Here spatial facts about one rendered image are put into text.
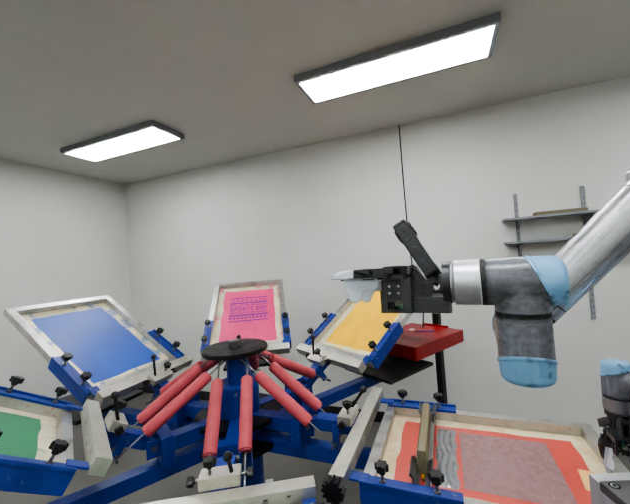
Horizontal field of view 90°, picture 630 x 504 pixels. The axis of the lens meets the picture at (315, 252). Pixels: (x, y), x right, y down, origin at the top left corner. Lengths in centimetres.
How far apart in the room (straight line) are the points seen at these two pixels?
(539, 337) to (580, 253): 19
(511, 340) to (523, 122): 306
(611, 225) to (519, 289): 21
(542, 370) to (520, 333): 6
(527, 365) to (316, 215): 313
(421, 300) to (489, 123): 301
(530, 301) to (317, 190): 316
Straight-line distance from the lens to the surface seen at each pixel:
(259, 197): 391
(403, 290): 56
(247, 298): 276
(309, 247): 356
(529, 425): 172
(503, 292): 55
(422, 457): 129
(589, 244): 70
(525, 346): 57
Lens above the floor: 171
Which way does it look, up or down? 1 degrees up
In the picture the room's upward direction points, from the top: 4 degrees counter-clockwise
